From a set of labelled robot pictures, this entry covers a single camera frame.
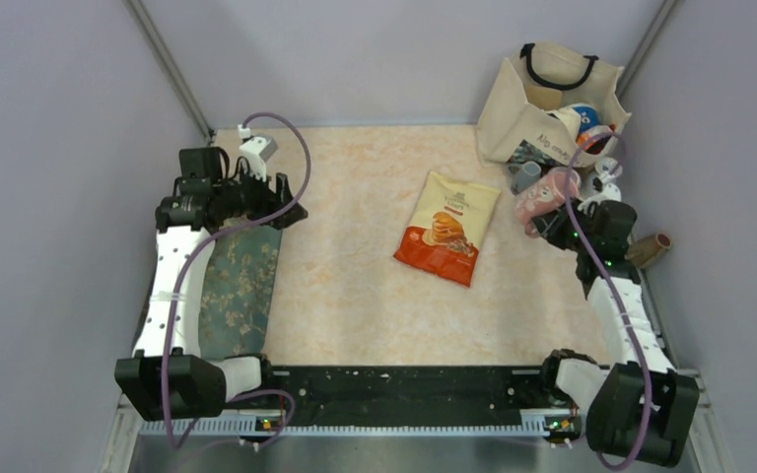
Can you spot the blue white package in bag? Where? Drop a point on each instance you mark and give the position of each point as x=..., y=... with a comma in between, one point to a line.
x=588, y=115

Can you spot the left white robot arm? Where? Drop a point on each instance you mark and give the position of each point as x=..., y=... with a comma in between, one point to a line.
x=166, y=375

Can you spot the orange snack packet in bag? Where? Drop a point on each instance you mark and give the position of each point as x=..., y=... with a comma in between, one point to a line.
x=594, y=140

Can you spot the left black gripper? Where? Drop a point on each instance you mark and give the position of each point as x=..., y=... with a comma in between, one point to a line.
x=270, y=201

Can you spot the orange chips bag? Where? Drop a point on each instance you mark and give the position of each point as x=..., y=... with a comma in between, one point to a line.
x=447, y=227

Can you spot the teal floral placemat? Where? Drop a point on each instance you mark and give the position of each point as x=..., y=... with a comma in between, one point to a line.
x=238, y=293

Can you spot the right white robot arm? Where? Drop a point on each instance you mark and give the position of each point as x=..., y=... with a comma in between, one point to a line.
x=640, y=407

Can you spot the small brown striped cup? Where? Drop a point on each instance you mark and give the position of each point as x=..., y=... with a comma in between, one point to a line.
x=647, y=250

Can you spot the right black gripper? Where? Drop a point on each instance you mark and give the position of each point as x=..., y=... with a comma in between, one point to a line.
x=552, y=223

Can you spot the blue grey mug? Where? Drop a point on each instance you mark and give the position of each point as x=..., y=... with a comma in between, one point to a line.
x=523, y=175

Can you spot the large pink mug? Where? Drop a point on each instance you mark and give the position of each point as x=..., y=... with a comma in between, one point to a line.
x=546, y=195

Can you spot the metal corner frame rail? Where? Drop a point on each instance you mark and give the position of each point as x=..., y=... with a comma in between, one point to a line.
x=165, y=60

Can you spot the beige canvas tote bag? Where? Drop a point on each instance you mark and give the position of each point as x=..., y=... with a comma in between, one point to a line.
x=525, y=107

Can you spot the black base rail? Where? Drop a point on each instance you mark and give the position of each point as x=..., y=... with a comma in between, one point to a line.
x=408, y=396

